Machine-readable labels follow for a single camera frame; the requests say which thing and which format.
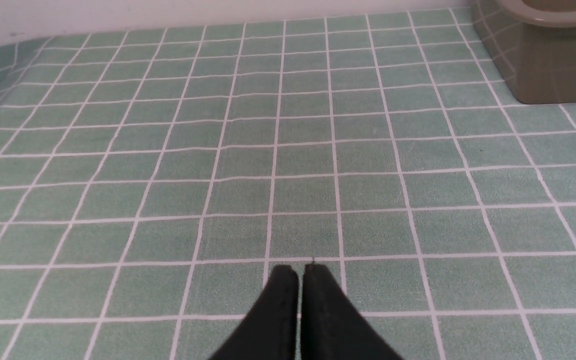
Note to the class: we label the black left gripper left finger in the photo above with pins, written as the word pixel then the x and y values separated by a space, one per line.
pixel 269 329

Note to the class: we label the green checkered tablecloth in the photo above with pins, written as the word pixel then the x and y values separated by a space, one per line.
pixel 150 179

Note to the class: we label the olive green plastic bin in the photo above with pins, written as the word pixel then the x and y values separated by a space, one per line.
pixel 532 44

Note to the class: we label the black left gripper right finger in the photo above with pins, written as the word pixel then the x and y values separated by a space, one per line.
pixel 331 327

